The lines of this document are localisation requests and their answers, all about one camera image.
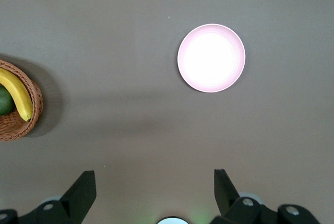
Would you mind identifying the pink round plate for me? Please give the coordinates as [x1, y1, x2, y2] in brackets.
[177, 22, 246, 93]

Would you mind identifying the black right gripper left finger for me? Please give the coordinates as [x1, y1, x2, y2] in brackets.
[19, 170, 97, 224]

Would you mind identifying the yellow banana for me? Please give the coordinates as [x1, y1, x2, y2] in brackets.
[0, 67, 34, 122]

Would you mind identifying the brown wicker basket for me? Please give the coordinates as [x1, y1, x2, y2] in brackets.
[0, 58, 44, 142]

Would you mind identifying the green avocado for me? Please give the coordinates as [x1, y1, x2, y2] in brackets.
[0, 86, 15, 117]

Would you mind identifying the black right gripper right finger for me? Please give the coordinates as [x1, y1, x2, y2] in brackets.
[211, 169, 277, 224]

